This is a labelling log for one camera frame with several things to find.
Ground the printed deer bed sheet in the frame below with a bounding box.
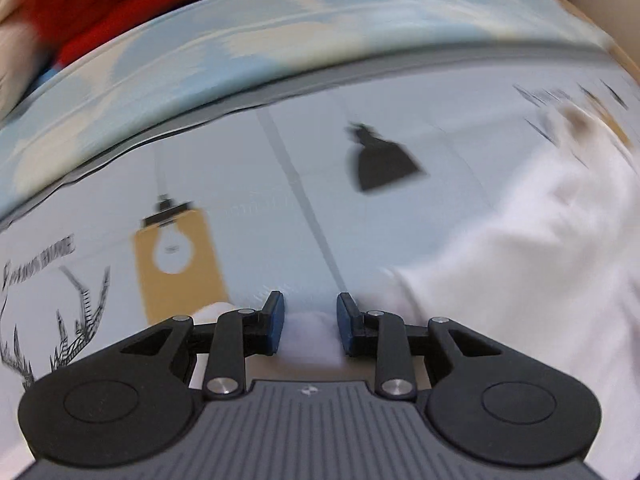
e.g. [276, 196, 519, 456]
[0, 50, 636, 480]

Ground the red folded blanket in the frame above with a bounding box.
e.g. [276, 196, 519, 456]
[22, 0, 351, 68]

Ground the white shirt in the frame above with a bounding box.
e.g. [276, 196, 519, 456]
[192, 105, 640, 480]

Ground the cream folded blanket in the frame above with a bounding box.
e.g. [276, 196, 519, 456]
[0, 0, 56, 121]

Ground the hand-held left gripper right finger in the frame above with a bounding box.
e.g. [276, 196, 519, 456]
[336, 292, 506, 403]

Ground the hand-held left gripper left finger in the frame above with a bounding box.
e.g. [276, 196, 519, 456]
[120, 290, 286, 402]

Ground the blue and cream patterned mat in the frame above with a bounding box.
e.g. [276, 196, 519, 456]
[0, 0, 616, 221]

